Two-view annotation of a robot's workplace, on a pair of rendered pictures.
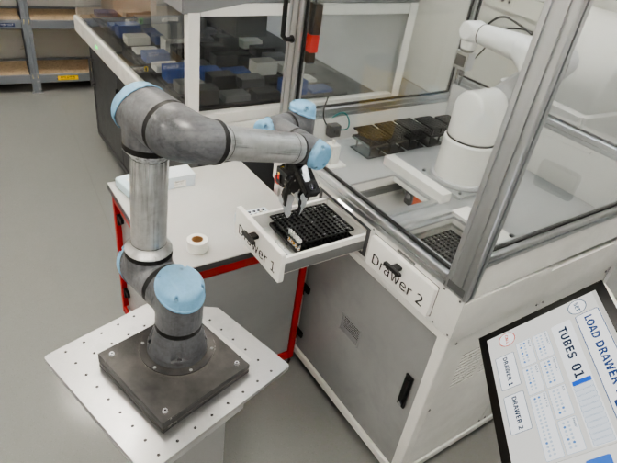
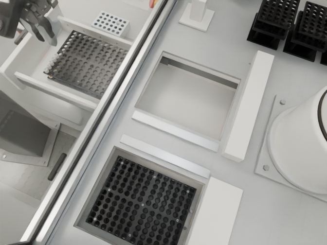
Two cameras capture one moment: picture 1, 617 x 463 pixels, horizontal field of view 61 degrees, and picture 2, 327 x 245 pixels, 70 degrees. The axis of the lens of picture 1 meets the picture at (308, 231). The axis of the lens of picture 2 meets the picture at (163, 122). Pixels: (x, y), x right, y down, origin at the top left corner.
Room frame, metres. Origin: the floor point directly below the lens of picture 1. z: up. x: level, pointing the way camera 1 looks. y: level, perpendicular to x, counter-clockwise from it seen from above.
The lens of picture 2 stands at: (1.43, -0.48, 1.52)
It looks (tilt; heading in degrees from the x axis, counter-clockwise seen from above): 69 degrees down; 56
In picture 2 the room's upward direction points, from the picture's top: 5 degrees clockwise
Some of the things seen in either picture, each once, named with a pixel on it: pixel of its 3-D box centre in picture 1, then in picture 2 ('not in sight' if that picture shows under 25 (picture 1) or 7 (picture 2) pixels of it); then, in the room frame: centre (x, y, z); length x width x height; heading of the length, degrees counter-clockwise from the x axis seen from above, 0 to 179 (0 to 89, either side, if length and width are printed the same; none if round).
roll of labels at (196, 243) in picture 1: (196, 243); not in sight; (1.41, 0.36, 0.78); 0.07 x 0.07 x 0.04
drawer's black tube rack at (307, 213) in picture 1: (310, 230); not in sight; (1.46, -0.01, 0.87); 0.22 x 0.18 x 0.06; 128
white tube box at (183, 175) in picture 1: (175, 176); not in sight; (1.82, 0.56, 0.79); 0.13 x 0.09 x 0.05; 128
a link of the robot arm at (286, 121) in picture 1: (279, 132); not in sight; (1.30, 0.12, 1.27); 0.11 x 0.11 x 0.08; 50
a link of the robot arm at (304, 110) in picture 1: (300, 121); not in sight; (1.39, 0.07, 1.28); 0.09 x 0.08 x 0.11; 140
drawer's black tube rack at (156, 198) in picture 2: not in sight; (143, 205); (1.41, -0.45, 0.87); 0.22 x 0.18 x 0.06; 128
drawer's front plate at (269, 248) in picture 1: (258, 242); not in sight; (1.34, 0.15, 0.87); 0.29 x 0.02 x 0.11; 38
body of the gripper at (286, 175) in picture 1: (294, 170); not in sight; (1.40, 0.07, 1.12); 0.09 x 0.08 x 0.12; 38
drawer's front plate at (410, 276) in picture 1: (398, 274); not in sight; (1.29, -0.30, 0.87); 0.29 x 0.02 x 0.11; 38
